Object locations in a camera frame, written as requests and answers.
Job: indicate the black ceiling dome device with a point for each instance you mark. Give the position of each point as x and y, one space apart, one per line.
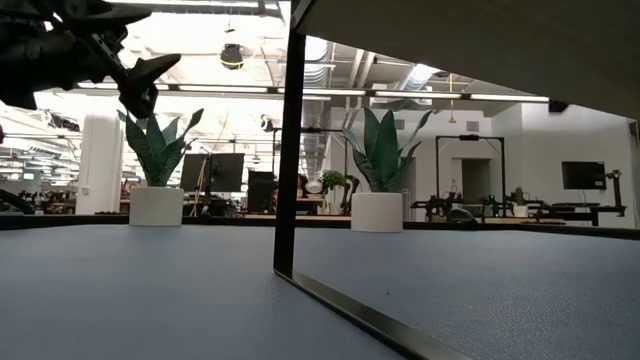
232 56

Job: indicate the dark monitor back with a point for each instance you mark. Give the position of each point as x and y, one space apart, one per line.
260 190

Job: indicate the white round object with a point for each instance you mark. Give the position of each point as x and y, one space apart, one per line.
314 187

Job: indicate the black metal frame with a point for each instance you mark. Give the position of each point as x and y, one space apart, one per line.
287 150

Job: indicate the small cactus in white pot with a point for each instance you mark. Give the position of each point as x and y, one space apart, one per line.
520 207

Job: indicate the grey dome-shaped object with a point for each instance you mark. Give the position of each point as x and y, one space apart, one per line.
460 216

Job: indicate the small leafy green plant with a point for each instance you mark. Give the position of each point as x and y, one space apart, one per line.
333 179

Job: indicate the black background workbench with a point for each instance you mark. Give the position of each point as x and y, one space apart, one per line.
575 212

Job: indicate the black gantry frame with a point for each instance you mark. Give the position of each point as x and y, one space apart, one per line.
470 137

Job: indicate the yellow hanging pendant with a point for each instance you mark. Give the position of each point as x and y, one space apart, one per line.
451 117

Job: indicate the long ceiling light bar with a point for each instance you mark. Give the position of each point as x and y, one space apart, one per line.
225 88

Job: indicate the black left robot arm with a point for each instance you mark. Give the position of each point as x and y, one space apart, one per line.
9 65

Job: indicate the black computer monitor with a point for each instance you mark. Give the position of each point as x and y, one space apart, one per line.
192 172
227 172

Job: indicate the snake plant in white pot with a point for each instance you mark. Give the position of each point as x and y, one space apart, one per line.
156 205
377 212

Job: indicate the white building column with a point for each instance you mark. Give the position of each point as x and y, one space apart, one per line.
100 165

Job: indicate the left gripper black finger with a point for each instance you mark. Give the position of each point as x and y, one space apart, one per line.
105 15
140 92

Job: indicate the black wall television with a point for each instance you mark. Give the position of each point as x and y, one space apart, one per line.
583 175

